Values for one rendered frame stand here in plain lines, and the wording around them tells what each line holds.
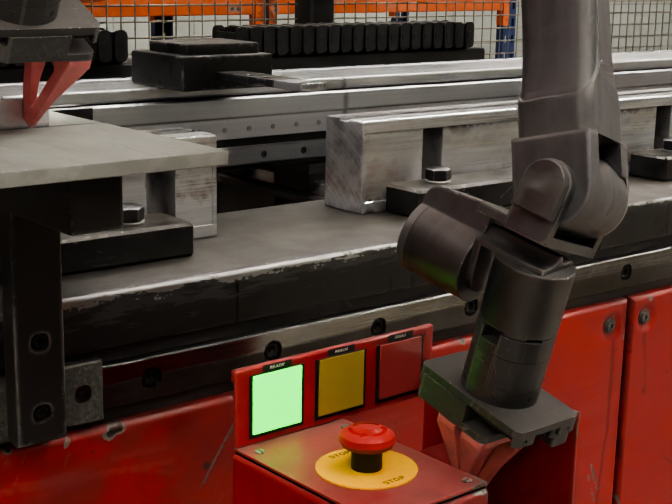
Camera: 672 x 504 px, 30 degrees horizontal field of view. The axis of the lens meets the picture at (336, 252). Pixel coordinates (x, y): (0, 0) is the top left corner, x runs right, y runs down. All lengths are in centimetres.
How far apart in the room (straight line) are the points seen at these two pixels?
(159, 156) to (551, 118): 26
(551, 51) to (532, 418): 25
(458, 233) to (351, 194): 40
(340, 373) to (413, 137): 41
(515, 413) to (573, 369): 49
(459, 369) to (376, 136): 41
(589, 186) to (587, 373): 58
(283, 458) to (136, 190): 32
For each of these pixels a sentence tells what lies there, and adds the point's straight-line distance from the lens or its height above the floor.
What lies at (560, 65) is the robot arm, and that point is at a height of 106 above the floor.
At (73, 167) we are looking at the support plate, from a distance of 80.
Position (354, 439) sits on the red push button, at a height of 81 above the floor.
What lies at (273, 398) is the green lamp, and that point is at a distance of 93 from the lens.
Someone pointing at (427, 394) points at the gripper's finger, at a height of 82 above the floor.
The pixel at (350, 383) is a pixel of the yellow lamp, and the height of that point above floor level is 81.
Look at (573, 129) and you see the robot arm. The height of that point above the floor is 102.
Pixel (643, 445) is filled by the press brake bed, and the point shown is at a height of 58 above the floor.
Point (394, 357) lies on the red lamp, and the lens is 100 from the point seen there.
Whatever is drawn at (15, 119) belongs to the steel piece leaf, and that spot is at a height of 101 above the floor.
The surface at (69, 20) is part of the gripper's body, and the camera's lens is 90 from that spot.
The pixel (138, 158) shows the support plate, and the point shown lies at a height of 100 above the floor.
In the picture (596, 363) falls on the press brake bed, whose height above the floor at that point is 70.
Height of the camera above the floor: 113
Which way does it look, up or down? 13 degrees down
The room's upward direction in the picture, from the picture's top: 1 degrees clockwise
